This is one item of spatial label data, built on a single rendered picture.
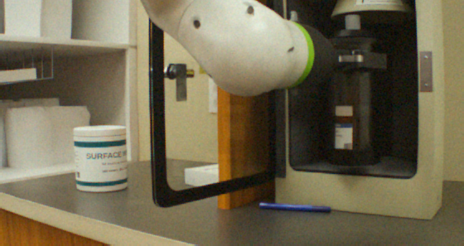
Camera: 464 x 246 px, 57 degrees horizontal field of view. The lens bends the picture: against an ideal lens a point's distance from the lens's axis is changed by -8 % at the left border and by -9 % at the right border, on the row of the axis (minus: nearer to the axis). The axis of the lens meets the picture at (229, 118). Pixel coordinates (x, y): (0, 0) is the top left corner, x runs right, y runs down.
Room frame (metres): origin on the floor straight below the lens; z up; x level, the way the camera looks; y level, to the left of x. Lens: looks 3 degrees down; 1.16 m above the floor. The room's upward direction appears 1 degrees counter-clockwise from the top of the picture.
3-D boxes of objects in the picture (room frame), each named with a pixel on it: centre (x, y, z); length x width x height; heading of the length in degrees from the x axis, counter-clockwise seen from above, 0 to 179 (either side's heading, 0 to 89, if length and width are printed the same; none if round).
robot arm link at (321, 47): (0.64, -0.09, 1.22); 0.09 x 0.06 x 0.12; 54
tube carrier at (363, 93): (0.83, -0.23, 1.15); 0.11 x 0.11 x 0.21
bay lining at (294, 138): (0.94, -0.29, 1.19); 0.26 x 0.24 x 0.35; 55
